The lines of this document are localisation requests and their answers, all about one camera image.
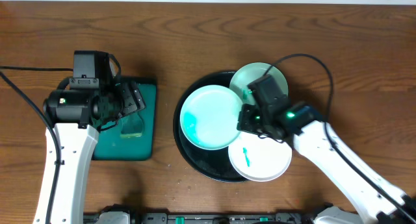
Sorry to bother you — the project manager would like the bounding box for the green yellow sponge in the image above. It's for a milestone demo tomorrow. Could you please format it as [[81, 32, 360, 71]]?
[[120, 113, 144, 138]]

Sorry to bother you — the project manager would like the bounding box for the white plate with green stain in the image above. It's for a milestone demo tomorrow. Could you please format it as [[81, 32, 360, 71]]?
[[228, 132, 293, 182]]

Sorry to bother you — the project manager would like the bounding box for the black rail at table edge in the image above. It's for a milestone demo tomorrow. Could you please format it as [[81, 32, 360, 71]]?
[[83, 205, 318, 224]]

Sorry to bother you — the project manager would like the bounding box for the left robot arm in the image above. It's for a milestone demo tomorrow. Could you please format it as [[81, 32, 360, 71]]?
[[34, 79, 157, 223]]

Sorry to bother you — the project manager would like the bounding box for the pale green plate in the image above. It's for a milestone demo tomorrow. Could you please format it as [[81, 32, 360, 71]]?
[[229, 62, 289, 105]]

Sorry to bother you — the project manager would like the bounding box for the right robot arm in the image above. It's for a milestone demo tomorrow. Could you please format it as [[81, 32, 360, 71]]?
[[237, 101, 415, 223]]

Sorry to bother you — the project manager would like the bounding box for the black tray with green water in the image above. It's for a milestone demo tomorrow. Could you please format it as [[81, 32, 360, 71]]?
[[92, 77, 157, 161]]

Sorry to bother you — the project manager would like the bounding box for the mint plate with green smear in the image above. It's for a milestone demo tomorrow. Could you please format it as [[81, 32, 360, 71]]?
[[179, 85, 242, 151]]

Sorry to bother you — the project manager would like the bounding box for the round black tray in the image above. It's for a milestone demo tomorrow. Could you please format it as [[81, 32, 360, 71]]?
[[173, 71, 247, 182]]

